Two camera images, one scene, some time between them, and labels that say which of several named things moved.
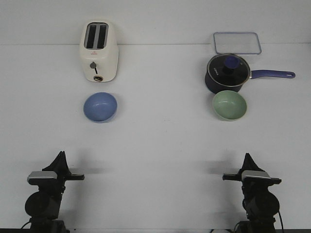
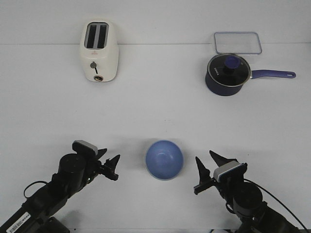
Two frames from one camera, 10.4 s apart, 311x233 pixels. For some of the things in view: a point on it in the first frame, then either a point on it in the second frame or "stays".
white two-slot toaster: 99,50 stays
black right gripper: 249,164 -> 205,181
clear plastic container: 237,42 stays
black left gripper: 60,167 -> 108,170
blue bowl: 100,107 -> 164,159
